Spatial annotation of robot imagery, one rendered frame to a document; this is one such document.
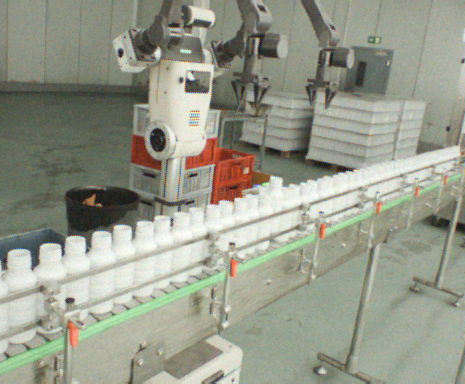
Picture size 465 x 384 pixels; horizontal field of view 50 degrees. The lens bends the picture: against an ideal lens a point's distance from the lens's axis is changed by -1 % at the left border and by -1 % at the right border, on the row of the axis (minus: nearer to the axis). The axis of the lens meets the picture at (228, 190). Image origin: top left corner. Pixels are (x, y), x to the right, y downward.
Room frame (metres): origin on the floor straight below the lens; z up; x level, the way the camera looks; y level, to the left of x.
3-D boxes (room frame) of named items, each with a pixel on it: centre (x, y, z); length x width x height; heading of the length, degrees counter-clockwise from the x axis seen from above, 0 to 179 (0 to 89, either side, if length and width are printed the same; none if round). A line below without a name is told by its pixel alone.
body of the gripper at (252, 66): (1.56, -0.03, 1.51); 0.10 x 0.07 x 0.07; 54
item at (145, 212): (3.91, 0.46, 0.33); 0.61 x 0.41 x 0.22; 149
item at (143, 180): (3.91, 0.46, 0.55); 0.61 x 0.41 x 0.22; 150
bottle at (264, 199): (1.41, -0.11, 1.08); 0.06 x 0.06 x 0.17
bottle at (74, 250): (0.90, 0.28, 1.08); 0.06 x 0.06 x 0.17
